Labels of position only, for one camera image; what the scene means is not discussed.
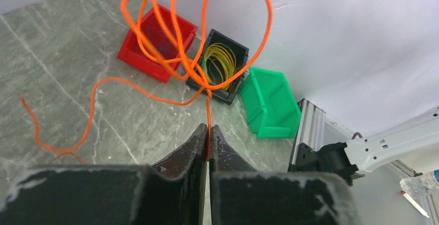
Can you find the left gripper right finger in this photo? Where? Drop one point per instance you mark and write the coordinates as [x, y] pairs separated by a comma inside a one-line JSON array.
[[239, 194]]

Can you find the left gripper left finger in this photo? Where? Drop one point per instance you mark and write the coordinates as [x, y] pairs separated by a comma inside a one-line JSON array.
[[169, 191]]

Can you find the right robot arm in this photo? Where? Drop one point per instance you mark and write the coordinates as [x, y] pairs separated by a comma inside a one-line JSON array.
[[354, 158]]

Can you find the green plastic bin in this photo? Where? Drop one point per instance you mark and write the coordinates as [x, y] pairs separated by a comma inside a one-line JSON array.
[[271, 108]]

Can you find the black plastic bin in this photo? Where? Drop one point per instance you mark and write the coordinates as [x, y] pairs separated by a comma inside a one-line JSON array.
[[222, 57]]

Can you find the red plastic bin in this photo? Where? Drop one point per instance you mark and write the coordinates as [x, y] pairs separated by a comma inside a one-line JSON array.
[[131, 53]]

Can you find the red white pen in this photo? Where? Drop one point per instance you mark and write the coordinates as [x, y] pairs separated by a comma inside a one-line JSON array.
[[414, 204]]

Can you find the clear plastic bottle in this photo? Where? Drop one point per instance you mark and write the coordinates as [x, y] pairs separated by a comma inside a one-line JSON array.
[[421, 185]]

